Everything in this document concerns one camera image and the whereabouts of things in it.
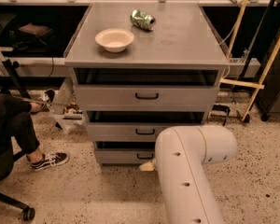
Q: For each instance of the black tripod stand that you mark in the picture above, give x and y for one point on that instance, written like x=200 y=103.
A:
x=11 y=69

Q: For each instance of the grey drawer cabinet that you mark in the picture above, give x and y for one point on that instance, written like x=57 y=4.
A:
x=181 y=50

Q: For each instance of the clear plastic bin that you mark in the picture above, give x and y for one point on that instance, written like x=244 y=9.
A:
x=65 y=110

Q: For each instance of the crushed green soda can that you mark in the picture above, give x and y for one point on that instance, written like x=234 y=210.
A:
x=142 y=20

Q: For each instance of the black white sneaker back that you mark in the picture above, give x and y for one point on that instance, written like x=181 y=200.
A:
x=43 y=101

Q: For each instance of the white paper bowl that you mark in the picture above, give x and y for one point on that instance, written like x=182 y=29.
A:
x=114 y=40

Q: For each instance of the black white sneaker front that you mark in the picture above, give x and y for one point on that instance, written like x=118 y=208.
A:
x=50 y=160

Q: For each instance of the grey drawer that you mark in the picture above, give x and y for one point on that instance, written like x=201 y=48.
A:
x=145 y=98
x=125 y=132
x=123 y=156

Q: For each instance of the grey middle drawer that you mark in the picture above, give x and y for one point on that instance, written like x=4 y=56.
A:
x=125 y=132

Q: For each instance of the seated person black trousers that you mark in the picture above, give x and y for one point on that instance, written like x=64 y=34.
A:
x=15 y=120

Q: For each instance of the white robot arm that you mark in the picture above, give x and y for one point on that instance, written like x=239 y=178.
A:
x=180 y=153

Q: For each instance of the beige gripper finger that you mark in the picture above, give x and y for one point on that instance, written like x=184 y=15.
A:
x=147 y=166

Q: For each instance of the grey bottom drawer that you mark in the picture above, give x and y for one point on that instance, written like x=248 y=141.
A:
x=123 y=156

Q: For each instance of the grey top drawer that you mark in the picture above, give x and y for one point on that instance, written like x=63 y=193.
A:
x=145 y=98

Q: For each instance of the black white sneaker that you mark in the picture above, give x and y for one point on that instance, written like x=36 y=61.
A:
x=43 y=101
x=50 y=160

